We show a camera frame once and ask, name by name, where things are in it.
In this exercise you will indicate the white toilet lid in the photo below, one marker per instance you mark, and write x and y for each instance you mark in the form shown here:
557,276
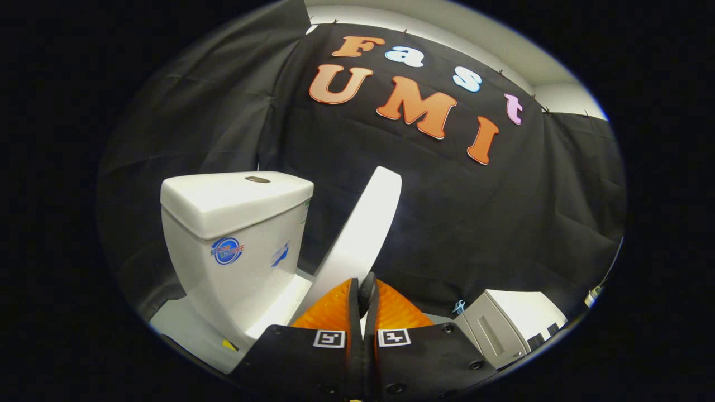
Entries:
363,234

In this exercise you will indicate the black backdrop cloth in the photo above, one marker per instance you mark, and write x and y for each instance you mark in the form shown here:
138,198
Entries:
447,212

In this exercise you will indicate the white cabinet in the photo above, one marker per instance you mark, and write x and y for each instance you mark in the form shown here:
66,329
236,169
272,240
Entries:
491,329

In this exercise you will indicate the white toilet bowl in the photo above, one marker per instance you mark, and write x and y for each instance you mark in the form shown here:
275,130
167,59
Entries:
184,329

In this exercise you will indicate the small black box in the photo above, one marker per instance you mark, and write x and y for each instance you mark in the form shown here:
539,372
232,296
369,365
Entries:
539,339

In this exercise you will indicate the white toilet tank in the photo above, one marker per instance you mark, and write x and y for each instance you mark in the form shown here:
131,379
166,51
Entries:
223,279

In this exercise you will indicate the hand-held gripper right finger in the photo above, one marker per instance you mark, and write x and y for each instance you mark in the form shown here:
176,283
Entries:
371,357

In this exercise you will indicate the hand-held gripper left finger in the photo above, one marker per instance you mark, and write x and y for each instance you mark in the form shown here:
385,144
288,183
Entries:
355,312

